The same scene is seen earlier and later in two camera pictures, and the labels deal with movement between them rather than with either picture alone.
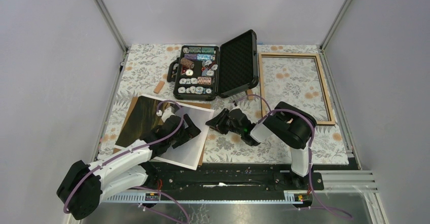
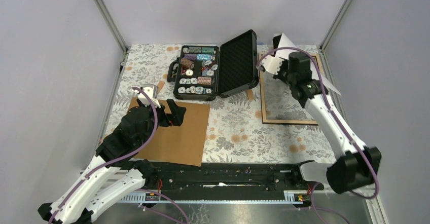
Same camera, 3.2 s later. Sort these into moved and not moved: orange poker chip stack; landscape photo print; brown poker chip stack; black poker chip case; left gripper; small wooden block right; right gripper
Moved: landscape photo print; left gripper; right gripper
Not moved: black poker chip case; small wooden block right; brown poker chip stack; orange poker chip stack
